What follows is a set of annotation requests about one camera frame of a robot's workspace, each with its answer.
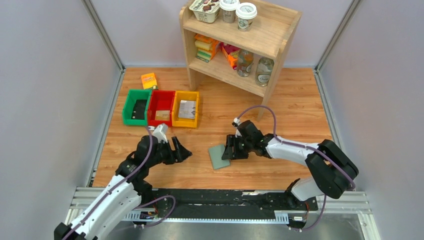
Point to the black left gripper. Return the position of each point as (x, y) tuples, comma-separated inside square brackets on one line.
[(174, 151)]

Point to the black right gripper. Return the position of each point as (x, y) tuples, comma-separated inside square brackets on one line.
[(234, 145)]

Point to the teal card holder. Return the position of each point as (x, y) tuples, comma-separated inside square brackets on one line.
[(215, 154)]

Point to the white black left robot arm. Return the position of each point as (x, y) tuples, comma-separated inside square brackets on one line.
[(126, 191)]

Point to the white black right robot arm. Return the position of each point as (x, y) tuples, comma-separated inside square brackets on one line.
[(332, 171)]

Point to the tan card in red bin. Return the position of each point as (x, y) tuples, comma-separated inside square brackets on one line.
[(162, 115)]

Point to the white packet in yellow bin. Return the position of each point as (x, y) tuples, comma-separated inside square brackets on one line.
[(187, 109)]

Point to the red plastic bin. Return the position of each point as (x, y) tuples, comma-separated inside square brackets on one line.
[(160, 100)]

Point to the yellow plastic bin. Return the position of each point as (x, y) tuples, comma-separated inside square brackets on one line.
[(185, 95)]

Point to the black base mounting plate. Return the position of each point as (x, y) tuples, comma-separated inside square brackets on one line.
[(217, 205)]

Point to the black item in green bin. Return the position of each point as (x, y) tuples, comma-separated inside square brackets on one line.
[(139, 109)]

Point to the green plastic bin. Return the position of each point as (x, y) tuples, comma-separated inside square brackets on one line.
[(132, 96)]

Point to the orange yellow snack box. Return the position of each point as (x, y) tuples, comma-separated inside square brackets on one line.
[(149, 81)]

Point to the right clear glass bottle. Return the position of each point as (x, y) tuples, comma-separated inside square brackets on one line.
[(264, 71)]

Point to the clear glass bottle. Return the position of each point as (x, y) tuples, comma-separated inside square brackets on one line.
[(245, 60), (264, 71)]

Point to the left clear glass bottle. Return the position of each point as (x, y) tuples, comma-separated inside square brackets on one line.
[(245, 60)]

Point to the orange red snack box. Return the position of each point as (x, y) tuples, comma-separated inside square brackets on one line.
[(231, 54)]

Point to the stack of sponges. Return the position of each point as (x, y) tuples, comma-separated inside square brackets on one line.
[(207, 47)]

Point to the wooden shelf unit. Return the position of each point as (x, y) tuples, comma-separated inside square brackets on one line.
[(271, 36)]

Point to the right coffee cup white lid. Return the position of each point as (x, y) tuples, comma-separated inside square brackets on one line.
[(245, 12)]

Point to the coffee cup white lid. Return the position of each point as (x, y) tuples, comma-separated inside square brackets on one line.
[(245, 12), (228, 10)]

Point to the left coffee cup white lid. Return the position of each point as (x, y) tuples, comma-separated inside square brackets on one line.
[(228, 10)]

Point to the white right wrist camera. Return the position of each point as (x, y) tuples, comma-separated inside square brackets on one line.
[(235, 123)]

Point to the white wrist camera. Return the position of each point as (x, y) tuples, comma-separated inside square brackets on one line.
[(235, 123), (160, 132)]

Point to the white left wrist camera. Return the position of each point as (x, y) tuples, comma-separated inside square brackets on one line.
[(160, 132)]

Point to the aluminium frame rail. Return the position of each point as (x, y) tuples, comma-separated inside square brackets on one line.
[(351, 204)]

